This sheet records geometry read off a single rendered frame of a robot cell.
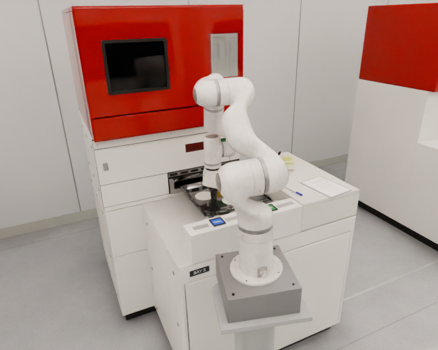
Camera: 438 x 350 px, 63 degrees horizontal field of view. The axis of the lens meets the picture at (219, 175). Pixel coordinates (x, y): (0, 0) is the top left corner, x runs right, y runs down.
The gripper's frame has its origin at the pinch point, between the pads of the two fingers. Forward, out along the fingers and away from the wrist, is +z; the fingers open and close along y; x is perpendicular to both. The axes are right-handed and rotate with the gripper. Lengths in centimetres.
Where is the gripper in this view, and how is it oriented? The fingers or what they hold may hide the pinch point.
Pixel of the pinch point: (213, 194)
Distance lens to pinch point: 185.9
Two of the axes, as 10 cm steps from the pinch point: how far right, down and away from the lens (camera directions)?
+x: 4.8, -3.6, 8.0
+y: 8.8, 1.8, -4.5
